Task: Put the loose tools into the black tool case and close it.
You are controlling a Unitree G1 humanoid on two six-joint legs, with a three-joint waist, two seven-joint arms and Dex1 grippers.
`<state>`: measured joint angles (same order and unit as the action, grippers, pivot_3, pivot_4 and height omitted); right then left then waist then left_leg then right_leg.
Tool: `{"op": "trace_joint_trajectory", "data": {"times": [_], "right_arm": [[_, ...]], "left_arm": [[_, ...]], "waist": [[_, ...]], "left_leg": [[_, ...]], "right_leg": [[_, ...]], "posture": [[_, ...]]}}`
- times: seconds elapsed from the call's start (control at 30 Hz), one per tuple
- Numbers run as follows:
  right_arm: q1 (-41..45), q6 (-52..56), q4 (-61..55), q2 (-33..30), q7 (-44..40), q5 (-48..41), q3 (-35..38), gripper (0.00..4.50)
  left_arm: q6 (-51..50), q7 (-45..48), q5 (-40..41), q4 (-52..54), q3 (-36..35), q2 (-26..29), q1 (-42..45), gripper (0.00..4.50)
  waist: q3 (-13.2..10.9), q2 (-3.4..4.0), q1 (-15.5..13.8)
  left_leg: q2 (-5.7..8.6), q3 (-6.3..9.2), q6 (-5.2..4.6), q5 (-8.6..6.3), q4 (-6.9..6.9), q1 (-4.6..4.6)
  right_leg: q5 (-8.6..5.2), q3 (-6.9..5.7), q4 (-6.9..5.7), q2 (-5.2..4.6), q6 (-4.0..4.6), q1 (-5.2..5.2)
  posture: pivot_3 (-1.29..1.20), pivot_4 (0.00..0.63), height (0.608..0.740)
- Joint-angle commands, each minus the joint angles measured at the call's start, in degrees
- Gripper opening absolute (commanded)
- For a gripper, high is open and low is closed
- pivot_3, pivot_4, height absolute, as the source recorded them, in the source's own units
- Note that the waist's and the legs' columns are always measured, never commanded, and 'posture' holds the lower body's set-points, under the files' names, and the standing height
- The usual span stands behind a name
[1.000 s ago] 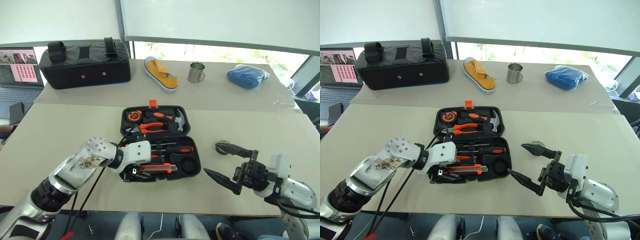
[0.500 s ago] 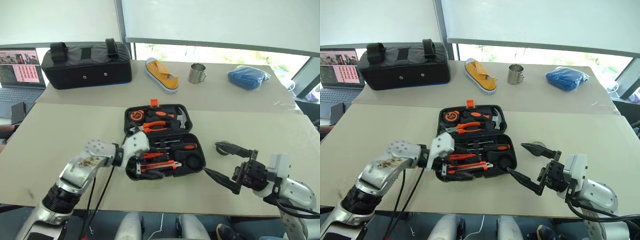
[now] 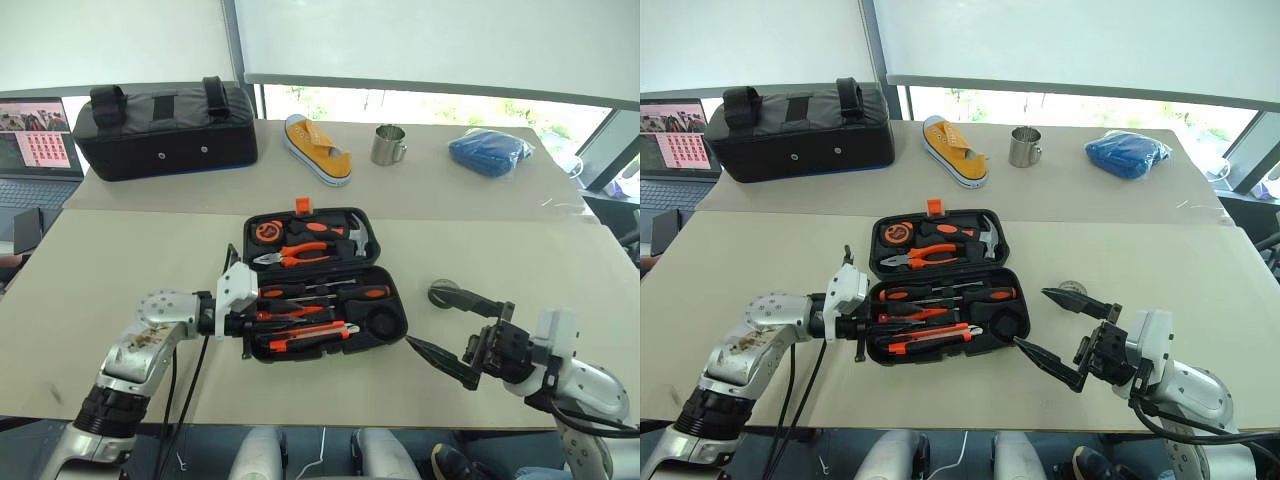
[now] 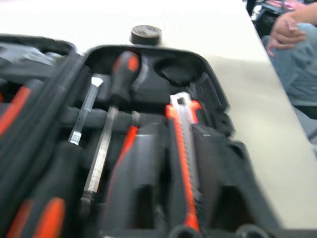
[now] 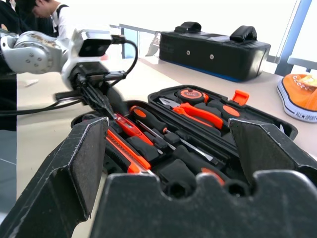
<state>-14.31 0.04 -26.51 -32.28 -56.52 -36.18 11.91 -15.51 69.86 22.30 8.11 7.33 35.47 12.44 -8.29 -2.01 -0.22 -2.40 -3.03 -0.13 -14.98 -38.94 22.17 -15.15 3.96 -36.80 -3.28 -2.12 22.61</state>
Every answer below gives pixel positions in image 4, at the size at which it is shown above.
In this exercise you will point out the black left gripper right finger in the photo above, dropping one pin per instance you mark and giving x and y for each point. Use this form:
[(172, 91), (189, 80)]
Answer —
[(210, 168)]

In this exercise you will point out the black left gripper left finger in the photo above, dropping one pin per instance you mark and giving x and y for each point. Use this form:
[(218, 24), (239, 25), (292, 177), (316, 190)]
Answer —
[(138, 168)]

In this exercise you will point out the orange black utility knife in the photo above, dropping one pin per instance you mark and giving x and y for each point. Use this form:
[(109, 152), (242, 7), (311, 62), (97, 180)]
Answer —
[(184, 148)]

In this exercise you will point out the black plastic tool case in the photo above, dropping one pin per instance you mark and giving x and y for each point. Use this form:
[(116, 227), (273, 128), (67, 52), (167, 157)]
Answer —
[(163, 81)]

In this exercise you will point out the bystander bare hand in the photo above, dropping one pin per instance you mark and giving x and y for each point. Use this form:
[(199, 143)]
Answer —
[(284, 32)]

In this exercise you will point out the flat blade screwdriver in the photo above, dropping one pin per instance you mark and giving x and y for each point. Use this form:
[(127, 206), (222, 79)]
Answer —
[(64, 168)]

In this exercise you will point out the bystander blue jeans leg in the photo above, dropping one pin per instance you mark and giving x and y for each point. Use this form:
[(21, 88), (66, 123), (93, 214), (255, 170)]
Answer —
[(297, 72)]

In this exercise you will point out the black electrical tape roll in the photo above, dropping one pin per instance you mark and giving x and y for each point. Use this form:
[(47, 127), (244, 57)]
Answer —
[(146, 36)]

